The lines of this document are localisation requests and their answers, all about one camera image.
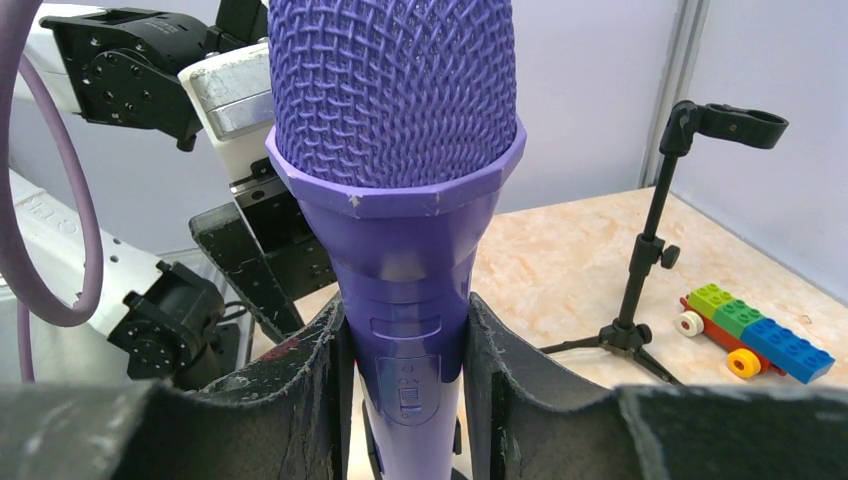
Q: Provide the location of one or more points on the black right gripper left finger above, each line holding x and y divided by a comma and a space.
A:
286, 415

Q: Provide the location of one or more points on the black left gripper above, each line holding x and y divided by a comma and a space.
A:
271, 256

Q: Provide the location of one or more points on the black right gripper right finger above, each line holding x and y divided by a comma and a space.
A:
528, 417

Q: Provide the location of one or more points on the purple toy microphone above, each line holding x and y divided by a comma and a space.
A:
395, 130

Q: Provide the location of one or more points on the black tripod mic stand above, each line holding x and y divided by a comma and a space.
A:
623, 337

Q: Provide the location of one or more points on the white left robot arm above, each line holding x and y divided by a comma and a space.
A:
145, 234

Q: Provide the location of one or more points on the colourful toy brick block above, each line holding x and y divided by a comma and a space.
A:
755, 344

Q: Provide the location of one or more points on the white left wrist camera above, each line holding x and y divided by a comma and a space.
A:
231, 95

